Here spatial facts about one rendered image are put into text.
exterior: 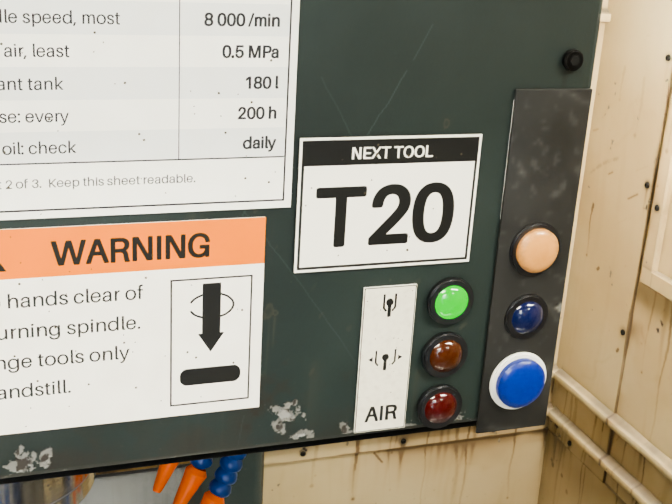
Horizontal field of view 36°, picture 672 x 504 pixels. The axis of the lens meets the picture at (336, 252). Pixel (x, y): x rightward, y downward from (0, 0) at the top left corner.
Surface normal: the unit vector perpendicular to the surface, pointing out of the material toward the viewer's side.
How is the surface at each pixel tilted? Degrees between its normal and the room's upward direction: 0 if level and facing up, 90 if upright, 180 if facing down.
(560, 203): 90
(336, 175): 90
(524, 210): 90
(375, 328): 90
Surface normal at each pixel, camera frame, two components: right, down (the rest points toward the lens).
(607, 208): -0.95, 0.06
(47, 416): 0.33, 0.33
